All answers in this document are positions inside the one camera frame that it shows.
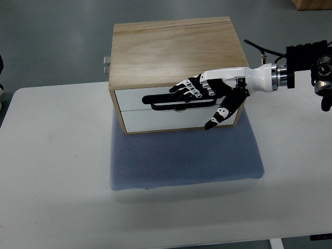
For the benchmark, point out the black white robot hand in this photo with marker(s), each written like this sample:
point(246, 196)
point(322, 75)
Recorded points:
point(234, 84)

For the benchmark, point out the white top drawer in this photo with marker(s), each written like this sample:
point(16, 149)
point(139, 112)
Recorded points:
point(159, 99)

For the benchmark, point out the white drawer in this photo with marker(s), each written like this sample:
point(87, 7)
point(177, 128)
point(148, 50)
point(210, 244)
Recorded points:
point(147, 120)
point(159, 99)

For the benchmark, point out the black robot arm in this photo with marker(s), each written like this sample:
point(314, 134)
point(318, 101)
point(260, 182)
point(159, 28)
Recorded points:
point(314, 57)

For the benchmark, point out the wooden drawer cabinet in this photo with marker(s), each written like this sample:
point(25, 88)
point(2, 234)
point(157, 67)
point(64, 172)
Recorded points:
point(163, 53)

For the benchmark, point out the white bottom drawer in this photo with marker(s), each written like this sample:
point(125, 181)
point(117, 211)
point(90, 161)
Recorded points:
point(147, 120)

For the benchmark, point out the wooden box corner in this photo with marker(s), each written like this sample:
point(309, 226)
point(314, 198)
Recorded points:
point(312, 4)

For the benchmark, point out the blue mesh mat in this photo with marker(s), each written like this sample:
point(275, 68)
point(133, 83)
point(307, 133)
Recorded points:
point(154, 160)

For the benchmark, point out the metal clamp behind cabinet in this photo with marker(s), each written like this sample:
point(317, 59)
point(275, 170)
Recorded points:
point(106, 63)

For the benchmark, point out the white table leg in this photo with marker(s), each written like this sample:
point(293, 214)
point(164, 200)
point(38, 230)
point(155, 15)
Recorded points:
point(276, 243)

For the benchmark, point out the black table control panel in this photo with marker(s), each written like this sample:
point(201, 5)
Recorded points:
point(318, 237)

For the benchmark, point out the black white object left edge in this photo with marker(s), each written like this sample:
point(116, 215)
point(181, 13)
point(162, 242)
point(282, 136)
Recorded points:
point(1, 86)

